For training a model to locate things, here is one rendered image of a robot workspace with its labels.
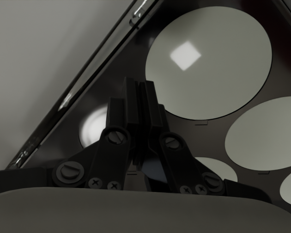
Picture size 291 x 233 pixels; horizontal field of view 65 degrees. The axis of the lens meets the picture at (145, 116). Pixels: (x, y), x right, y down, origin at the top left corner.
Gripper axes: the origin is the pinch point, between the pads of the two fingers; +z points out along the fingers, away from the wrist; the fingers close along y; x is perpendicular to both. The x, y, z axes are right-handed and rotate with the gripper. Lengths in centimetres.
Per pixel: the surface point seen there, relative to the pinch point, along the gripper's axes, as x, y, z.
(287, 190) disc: -12.2, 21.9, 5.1
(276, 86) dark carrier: 0.4, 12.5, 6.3
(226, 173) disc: -11.4, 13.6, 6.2
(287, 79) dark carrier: 1.2, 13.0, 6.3
